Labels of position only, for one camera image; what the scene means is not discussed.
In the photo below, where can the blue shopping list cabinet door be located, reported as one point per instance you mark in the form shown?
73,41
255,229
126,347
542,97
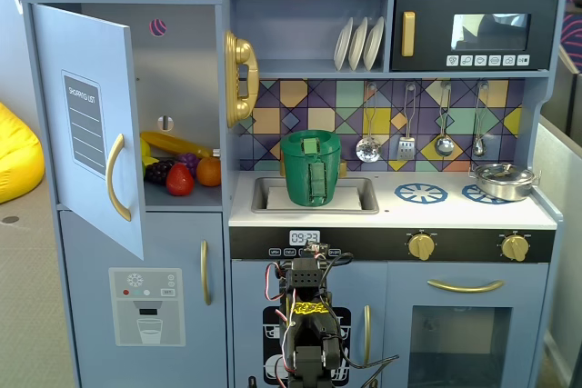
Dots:
86,65

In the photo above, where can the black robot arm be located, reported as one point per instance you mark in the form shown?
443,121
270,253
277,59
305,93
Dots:
307,279

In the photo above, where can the blue dishwasher door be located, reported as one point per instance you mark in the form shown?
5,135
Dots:
250,283

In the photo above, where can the blue water dispenser fridge door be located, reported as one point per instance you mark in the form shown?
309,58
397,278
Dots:
150,242

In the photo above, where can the blue oven door with window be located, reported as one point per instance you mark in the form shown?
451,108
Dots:
523,297

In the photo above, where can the green plastic container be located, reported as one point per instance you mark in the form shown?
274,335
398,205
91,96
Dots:
298,170

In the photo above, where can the gold toy faucet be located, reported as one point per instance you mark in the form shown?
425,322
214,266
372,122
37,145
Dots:
343,169

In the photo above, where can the blue wooden play kitchen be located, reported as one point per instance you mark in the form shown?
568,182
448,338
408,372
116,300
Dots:
309,220

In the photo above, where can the grey toy sink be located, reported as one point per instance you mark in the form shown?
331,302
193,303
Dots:
359,201

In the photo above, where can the steel slotted skimmer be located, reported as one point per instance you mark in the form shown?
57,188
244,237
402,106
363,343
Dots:
367,150

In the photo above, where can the orange toy fruit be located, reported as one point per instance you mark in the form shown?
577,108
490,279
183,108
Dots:
209,172

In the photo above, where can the light purple toy grapes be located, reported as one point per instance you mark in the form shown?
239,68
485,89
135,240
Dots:
188,161

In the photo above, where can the red toy strawberry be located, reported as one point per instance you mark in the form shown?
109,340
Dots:
179,181

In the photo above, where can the steel slotted spatula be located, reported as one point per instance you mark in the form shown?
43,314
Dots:
406,149

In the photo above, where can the yellow toy banana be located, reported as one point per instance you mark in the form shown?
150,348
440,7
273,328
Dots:
175,142

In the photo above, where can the gold toy telephone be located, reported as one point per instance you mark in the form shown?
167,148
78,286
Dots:
241,52

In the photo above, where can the dark purple toy grapes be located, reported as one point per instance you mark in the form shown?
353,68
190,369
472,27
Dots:
157,172

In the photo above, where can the white toy plate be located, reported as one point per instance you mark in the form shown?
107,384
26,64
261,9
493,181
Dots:
357,45
342,45
374,45

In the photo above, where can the yellow toy fruit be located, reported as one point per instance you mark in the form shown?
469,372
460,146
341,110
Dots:
146,158

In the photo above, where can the gold stove knob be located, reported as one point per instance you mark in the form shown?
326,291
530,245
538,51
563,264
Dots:
515,248
421,246

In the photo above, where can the steel ladle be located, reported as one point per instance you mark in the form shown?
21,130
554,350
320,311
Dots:
444,146

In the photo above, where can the steel spoon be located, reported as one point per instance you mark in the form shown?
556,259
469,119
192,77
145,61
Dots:
478,147

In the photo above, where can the black toy microwave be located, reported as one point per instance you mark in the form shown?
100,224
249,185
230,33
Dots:
432,33

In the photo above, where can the steel pot with lid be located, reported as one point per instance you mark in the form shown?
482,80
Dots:
502,181

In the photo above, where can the yellow bean bag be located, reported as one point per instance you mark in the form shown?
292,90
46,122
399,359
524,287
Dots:
18,156

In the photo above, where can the grey partition panel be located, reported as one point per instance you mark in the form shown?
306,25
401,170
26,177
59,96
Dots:
564,224

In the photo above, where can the dark round floor cover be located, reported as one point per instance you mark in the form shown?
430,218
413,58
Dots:
10,220

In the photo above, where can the white wall outlet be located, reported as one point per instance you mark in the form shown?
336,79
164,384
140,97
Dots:
18,2

